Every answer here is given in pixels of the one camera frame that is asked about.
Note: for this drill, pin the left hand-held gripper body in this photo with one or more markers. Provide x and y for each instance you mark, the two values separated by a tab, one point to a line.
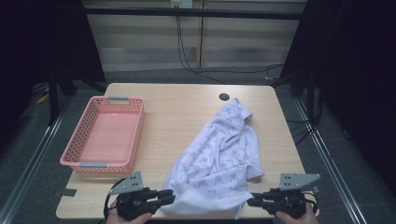
134	199

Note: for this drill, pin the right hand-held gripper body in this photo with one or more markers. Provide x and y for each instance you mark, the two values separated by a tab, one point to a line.
289	196

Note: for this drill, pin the white printed t-shirt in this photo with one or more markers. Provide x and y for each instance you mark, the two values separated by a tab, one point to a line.
218	161

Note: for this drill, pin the pink plastic basket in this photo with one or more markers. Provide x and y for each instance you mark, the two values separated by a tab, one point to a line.
107	133

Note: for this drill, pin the person's left hand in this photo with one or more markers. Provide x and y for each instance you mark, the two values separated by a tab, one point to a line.
124	220

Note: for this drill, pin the person's right hand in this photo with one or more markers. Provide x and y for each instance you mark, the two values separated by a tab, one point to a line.
295	220

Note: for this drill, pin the small grey tape piece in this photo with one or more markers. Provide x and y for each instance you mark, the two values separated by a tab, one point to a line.
316	189

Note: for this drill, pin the black metal stand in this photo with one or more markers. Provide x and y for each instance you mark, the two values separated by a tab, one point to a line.
53	99

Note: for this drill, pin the yellow floor object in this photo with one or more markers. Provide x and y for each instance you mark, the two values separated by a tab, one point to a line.
42	98

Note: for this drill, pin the dark curtain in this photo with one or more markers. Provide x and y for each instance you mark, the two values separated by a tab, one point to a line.
40	43
358	77

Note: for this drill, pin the black horizontal bar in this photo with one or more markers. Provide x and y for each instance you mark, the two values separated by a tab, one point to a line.
193	13

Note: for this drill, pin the metal floor rail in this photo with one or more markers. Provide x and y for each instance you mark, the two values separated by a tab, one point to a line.
330	168
34	158

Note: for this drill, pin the white wall socket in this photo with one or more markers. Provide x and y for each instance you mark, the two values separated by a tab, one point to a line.
181	3

